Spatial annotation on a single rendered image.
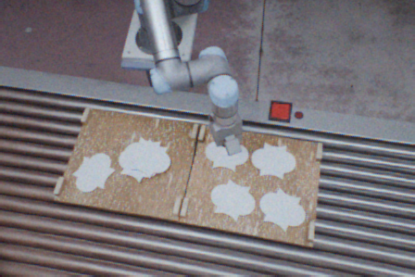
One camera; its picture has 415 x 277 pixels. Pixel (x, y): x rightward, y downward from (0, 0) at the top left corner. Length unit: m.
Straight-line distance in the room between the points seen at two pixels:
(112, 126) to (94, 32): 1.60
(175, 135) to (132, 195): 0.25
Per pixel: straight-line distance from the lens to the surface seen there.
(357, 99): 2.95
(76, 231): 1.66
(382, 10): 3.39
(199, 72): 1.37
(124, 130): 1.75
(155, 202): 1.62
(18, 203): 1.76
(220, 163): 1.64
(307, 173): 1.65
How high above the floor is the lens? 2.43
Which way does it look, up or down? 60 degrees down
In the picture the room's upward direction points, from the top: 6 degrees counter-clockwise
